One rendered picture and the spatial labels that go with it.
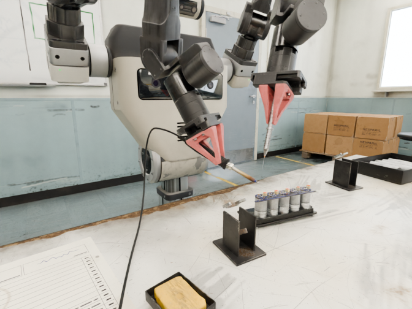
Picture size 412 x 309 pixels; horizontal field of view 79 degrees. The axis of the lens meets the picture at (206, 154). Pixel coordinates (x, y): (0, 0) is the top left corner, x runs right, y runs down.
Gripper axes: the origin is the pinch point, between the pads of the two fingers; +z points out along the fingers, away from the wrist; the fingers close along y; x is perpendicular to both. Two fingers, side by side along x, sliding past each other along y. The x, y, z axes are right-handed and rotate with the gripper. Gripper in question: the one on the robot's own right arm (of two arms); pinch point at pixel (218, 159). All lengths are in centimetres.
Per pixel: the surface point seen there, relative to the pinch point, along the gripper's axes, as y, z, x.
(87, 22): 151, -169, 125
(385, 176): 42, 30, -29
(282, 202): 2.0, 13.9, -7.4
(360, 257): -5.0, 24.4, -16.7
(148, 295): -26.5, 10.1, 5.2
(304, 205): 6.0, 17.3, -10.2
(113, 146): 165, -57, 183
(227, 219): -11.5, 9.1, -1.6
